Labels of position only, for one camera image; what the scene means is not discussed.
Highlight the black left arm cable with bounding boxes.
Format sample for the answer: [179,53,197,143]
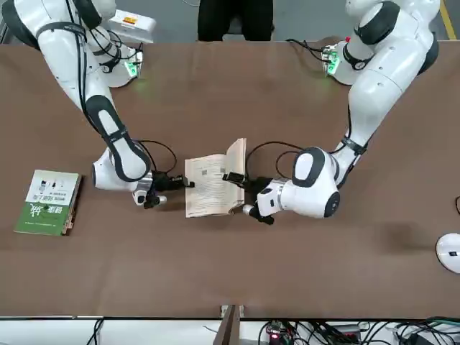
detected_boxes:
[247,103,364,183]

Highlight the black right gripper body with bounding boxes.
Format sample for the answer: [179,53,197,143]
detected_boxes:
[152,171,174,192]

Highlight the white box orange label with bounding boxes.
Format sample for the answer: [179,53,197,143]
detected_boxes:
[106,9,158,43]

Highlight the white blue paperback book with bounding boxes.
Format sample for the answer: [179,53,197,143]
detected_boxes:
[184,137,249,219]

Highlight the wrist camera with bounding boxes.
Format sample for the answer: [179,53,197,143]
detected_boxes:
[142,193,169,211]
[242,203,276,226]

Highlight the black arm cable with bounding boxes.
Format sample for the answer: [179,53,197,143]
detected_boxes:
[73,28,178,180]
[247,103,364,183]

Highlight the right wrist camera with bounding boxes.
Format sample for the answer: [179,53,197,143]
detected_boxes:
[142,193,169,211]

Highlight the small circuit board red light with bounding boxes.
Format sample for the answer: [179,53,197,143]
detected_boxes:
[264,321,289,345]

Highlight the person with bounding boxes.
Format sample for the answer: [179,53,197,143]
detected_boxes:
[197,0,276,42]

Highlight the white desk lamp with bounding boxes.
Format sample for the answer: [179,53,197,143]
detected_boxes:
[435,232,460,275]

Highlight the table divider rail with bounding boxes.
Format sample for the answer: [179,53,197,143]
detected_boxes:
[216,304,247,345]

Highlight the black usb hub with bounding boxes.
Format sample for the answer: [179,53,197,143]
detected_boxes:
[323,324,363,342]

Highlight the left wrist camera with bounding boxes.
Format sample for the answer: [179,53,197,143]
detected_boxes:
[242,203,276,226]

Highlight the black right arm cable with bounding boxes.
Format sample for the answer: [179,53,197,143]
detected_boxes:
[73,28,178,180]

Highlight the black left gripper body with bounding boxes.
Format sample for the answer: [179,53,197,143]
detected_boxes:
[247,177,276,202]

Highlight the green white paperback book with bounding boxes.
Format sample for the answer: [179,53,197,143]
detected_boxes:
[13,169,83,237]

